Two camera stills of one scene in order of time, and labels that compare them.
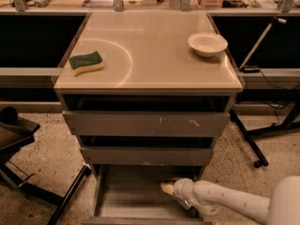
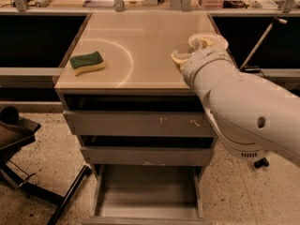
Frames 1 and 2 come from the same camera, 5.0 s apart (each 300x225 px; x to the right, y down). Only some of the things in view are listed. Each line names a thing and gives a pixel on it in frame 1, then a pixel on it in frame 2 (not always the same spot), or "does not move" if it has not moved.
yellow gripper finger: (169, 188) → (181, 62)
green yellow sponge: (80, 64) does not move
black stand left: (16, 132) does not move
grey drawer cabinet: (146, 94) does not move
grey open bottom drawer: (133, 195) does not move
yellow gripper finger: (173, 181) → (206, 42)
